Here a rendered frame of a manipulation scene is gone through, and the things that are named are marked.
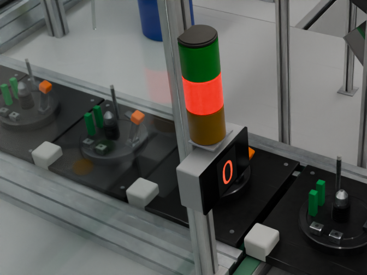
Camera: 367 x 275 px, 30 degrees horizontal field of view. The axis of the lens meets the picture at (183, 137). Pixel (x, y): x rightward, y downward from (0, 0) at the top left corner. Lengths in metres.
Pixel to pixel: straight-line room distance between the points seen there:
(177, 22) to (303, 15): 1.22
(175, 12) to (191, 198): 0.26
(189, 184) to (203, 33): 0.21
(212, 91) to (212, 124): 0.05
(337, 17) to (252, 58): 0.52
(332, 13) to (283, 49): 0.95
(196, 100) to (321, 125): 0.76
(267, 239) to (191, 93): 0.37
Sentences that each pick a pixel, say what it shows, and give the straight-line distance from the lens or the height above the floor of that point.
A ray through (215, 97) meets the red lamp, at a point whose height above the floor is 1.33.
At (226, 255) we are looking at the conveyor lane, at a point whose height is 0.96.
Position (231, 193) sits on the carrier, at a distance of 1.24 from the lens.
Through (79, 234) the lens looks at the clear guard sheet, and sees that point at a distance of 0.82.
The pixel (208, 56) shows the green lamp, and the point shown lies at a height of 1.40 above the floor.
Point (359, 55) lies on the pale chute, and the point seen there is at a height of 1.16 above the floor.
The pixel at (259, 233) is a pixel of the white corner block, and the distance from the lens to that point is 1.16.
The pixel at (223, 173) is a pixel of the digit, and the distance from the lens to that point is 0.95.
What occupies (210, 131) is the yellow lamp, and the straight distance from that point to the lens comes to 0.90.
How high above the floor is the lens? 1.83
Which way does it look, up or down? 38 degrees down
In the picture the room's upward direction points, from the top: 8 degrees counter-clockwise
